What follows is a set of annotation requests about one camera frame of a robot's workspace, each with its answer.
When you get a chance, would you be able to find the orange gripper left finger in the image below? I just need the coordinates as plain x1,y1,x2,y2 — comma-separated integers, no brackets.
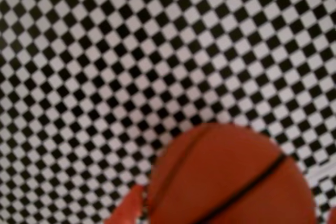
104,184,145,224

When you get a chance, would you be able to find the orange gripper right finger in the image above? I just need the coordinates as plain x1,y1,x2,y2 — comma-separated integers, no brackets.
327,207,336,224

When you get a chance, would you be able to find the small orange basketball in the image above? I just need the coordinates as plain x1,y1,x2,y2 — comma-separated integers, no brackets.
146,123,317,224

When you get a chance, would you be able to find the black white checkerboard paper sheet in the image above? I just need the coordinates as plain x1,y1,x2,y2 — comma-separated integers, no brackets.
0,0,336,224
311,174,336,222

